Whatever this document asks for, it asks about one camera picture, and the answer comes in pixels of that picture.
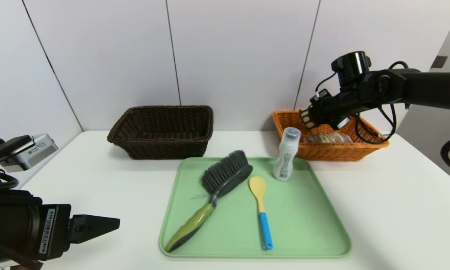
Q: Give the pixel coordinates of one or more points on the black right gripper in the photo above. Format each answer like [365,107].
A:
[339,112]

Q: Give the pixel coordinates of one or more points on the dark wall plate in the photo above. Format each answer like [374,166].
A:
[439,62]

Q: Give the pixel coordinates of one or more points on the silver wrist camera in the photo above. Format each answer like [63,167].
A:
[320,98]
[33,152]

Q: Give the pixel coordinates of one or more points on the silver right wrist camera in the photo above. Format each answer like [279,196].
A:
[320,98]

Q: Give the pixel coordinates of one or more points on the green plastic tray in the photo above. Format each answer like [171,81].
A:
[299,213]

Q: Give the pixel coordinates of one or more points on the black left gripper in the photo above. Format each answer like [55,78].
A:
[53,230]

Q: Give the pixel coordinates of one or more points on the dark brown wicker basket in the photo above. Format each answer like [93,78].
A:
[161,148]

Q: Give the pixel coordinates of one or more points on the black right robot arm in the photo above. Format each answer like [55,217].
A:
[416,84]

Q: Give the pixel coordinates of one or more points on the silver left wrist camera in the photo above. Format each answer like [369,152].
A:
[33,152]

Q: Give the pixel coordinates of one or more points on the striped twisted bread loaf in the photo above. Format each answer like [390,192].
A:
[328,138]

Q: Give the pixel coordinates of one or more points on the orange wicker basket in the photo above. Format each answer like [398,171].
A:
[333,152]

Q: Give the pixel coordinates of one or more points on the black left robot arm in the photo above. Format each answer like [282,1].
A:
[7,225]

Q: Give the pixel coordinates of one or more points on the white plastic bottle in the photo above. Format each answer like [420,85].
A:
[284,157]

